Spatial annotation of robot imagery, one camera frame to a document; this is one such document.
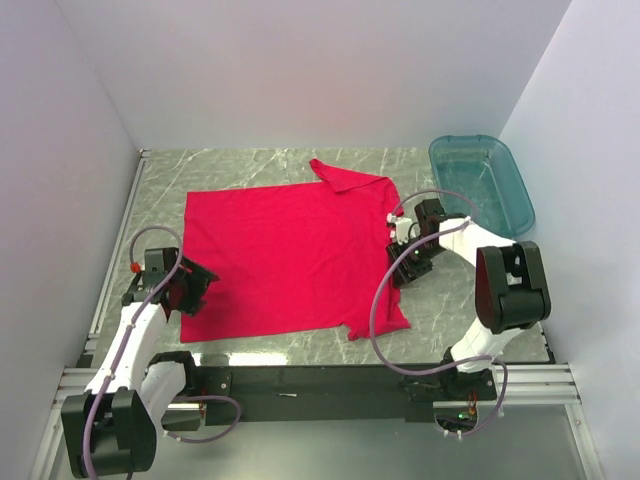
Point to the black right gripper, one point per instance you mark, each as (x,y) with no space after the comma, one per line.
(401,276)

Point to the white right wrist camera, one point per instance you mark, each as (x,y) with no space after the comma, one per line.
(400,228)

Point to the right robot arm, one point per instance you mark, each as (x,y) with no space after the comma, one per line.
(511,293)

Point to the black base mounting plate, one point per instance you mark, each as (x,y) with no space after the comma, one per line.
(322,393)

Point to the teal plastic bin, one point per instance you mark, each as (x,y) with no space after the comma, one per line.
(480,170)

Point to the aluminium frame rail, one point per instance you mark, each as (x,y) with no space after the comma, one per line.
(534,384)

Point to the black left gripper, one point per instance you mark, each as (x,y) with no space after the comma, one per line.
(200,279)

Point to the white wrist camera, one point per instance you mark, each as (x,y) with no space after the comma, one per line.
(138,269)
(400,228)

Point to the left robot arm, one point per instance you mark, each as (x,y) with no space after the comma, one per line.
(113,426)

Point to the red t shirt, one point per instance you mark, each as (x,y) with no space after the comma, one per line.
(294,258)

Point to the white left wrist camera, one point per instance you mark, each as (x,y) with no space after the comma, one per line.
(138,269)

